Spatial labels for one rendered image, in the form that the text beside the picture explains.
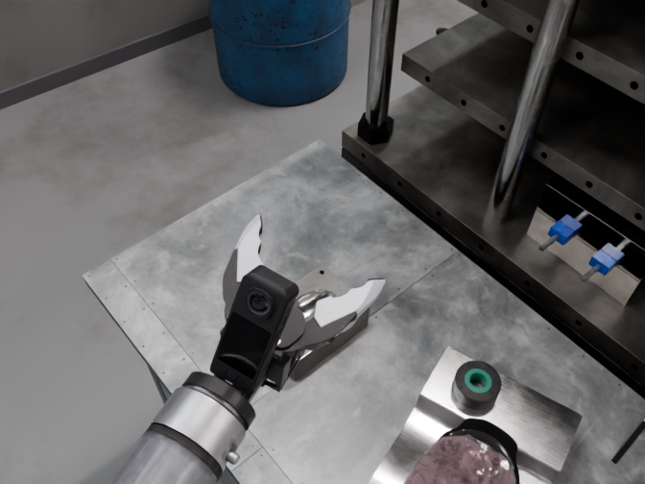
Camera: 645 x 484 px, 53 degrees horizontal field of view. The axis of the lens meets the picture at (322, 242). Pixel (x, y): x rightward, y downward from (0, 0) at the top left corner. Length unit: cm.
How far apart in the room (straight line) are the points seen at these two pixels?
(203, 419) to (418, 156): 130
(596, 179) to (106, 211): 196
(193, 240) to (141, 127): 163
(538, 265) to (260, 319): 110
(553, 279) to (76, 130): 230
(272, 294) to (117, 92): 287
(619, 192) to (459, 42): 57
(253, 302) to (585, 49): 93
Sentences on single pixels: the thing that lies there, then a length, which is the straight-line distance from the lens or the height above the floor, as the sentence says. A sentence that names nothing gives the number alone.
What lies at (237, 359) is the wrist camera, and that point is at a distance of 59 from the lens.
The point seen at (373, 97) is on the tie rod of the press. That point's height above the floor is 93.
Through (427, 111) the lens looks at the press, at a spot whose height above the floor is 78.
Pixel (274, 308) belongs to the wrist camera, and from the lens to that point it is 55.
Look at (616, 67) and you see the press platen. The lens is 131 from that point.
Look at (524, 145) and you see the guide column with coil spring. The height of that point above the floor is 104.
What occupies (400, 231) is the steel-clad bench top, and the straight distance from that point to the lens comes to 156.
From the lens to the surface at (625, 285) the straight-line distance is 154.
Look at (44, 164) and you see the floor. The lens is 309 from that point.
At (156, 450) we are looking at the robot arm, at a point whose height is 147.
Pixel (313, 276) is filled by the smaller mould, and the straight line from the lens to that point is 138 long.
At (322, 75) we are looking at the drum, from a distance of 311.
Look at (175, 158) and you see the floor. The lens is 295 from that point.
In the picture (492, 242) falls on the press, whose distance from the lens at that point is 160.
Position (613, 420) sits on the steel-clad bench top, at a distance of 141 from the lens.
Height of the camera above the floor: 198
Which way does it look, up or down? 51 degrees down
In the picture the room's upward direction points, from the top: straight up
